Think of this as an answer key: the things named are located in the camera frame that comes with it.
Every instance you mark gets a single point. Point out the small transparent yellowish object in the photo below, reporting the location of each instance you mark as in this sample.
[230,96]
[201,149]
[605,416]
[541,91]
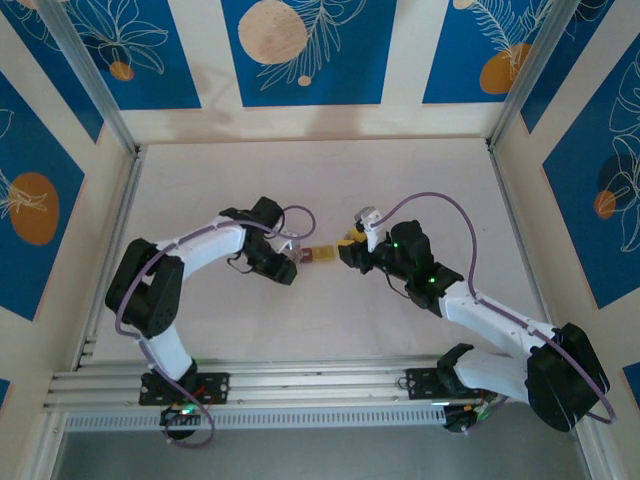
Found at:
[325,254]

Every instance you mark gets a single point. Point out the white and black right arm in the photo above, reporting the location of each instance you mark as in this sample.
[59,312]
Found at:
[500,320]

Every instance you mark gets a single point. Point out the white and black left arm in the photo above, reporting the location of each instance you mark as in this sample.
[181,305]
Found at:
[210,245]

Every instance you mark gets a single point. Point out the small electronics board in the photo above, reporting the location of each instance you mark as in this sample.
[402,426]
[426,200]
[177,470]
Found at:
[177,415]
[462,420]

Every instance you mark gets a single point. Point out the aluminium side rail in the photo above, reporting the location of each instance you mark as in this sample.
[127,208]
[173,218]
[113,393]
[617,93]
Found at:
[506,200]
[116,240]

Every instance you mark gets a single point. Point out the aluminium base rail beam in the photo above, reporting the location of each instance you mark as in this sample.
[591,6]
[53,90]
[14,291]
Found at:
[320,385]

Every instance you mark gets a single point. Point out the aluminium frame post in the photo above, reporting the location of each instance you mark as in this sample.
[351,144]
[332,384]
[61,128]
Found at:
[85,75]
[530,70]

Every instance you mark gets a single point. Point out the aluminium frame leg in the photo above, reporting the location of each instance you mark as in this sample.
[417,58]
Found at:
[585,450]
[47,445]

